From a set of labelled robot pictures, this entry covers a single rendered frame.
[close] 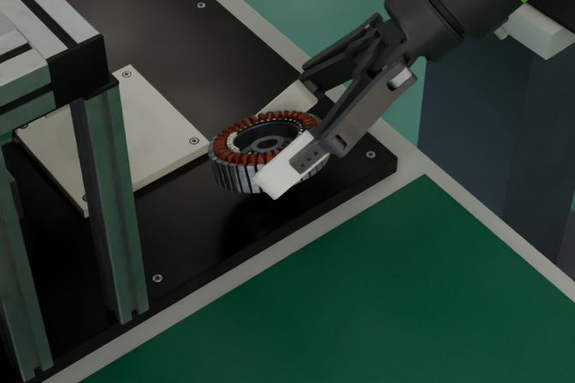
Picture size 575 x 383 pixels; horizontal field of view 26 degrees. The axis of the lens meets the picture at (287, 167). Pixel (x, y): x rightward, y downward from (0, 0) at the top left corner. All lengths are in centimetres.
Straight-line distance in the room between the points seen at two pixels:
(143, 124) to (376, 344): 34
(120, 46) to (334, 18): 127
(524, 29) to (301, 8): 120
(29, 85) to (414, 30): 38
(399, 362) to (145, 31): 50
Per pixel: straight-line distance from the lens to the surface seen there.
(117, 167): 100
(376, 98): 108
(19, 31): 90
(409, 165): 129
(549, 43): 148
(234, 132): 119
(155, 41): 140
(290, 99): 122
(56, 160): 127
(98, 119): 95
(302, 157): 110
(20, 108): 88
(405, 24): 111
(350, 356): 114
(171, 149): 126
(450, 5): 110
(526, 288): 120
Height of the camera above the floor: 169
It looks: 47 degrees down
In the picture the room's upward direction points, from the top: straight up
